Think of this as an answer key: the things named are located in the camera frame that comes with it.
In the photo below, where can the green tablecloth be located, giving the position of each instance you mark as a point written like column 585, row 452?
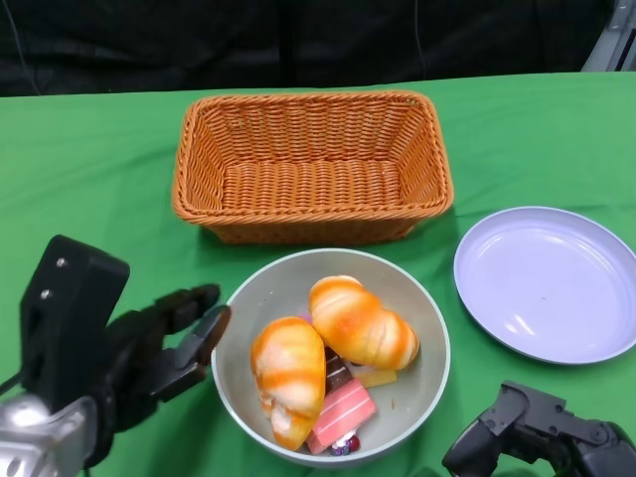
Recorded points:
column 74, row 174

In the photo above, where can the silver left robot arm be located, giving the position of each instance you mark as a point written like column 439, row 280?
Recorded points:
column 35, row 437

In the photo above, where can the coral pink layer cake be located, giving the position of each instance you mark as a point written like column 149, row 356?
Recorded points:
column 343, row 412

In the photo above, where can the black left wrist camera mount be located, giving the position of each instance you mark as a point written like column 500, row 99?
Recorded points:
column 69, row 308

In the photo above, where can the chocolate brown layer cake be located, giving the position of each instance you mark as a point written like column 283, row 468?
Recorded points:
column 338, row 370

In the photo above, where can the orange striped bread roll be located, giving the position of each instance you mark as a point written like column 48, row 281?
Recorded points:
column 288, row 367
column 363, row 323

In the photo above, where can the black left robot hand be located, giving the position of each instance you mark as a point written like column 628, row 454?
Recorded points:
column 129, row 358

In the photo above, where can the orange wicker basket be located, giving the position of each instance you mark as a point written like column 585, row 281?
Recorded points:
column 313, row 189

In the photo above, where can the small purple berry cake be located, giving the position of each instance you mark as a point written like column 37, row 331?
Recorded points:
column 345, row 443

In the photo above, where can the yellow cake with fruit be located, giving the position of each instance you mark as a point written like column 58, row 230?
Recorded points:
column 380, row 378

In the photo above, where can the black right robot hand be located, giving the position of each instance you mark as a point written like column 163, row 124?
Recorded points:
column 531, row 422

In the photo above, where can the grey-green bowl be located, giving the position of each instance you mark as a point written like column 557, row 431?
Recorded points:
column 278, row 283

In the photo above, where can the lilac plate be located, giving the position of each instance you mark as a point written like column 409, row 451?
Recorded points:
column 541, row 278

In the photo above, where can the grey metal frame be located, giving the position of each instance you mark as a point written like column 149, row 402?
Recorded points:
column 611, row 45

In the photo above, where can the black backdrop cloth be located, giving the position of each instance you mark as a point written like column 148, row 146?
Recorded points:
column 248, row 45

